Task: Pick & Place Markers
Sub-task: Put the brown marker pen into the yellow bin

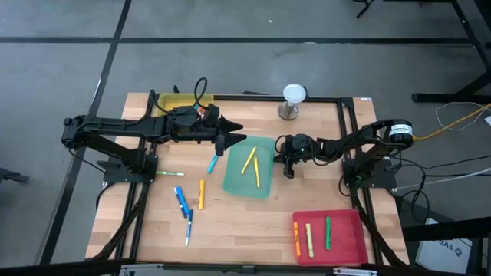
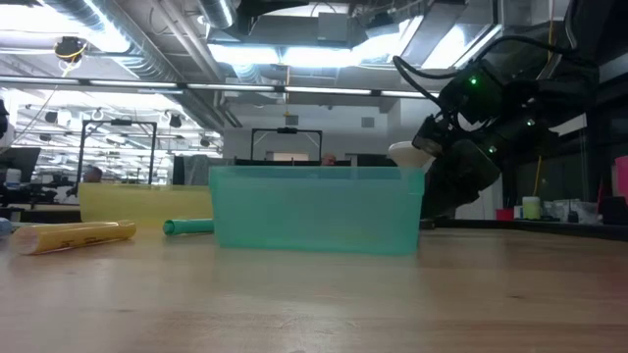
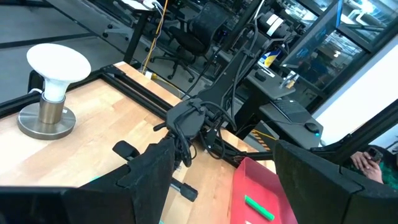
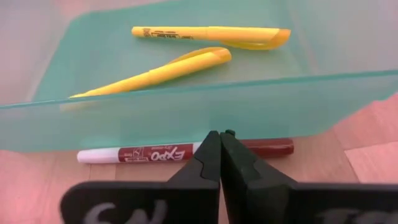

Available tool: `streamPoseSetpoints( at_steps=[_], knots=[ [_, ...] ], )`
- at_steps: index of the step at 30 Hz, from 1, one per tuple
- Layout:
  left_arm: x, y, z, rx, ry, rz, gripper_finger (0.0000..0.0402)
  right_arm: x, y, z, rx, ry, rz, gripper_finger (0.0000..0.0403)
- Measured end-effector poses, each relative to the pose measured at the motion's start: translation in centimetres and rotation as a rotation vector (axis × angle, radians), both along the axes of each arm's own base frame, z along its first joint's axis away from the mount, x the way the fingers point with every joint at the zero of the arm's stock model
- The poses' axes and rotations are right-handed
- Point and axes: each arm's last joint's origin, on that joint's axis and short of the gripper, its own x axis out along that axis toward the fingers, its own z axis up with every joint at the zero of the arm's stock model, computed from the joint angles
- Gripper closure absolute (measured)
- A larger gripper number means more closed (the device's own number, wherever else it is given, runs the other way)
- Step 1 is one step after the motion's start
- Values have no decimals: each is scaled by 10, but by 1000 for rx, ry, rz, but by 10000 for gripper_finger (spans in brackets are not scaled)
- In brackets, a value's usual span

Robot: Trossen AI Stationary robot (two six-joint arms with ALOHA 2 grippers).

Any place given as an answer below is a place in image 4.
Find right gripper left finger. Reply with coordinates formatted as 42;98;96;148
60;130;222;224

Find green translucent bin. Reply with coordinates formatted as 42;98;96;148
0;0;398;153

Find markers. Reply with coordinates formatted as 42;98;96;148
76;138;295;165

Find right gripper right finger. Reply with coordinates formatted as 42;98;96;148
220;129;398;224

